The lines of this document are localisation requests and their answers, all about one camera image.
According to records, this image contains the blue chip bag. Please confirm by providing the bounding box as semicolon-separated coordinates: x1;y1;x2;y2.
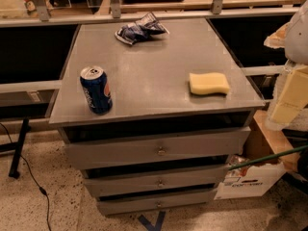
115;13;168;45

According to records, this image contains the black floor cable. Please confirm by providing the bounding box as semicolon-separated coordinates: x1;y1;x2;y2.
0;121;53;231

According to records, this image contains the grey drawer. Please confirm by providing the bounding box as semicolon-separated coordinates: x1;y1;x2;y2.
65;127;250;169
84;165;227;197
97;189;217;216

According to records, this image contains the blue tape floor mark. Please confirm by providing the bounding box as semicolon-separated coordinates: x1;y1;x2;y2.
138;210;167;231

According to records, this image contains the blue Pepsi can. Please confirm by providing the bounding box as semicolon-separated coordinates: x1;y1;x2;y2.
80;65;113;115

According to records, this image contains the grey metal railing frame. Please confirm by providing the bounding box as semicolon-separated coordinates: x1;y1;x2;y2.
0;0;308;94

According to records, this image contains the green rod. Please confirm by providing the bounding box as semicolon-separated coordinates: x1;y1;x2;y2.
228;144;308;170

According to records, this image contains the yellow sponge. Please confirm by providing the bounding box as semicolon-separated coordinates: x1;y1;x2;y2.
189;72;230;95

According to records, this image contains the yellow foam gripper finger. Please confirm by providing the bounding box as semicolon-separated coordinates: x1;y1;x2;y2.
266;64;308;131

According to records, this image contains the top grey drawer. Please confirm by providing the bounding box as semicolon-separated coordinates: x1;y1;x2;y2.
65;127;250;169

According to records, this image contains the grey drawer cabinet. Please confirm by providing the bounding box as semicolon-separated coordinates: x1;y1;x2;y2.
50;17;264;203

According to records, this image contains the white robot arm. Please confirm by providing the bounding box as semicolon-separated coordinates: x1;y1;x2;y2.
264;0;308;131

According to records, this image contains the white cardboard box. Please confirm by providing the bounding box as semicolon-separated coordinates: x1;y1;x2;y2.
215;111;299;200

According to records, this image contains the black metal stand leg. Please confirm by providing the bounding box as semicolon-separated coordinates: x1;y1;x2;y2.
0;118;31;179

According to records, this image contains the middle grey drawer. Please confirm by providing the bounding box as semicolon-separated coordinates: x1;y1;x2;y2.
84;165;227;197

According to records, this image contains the bottom grey drawer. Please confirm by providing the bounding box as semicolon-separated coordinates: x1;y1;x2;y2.
97;189;217;216

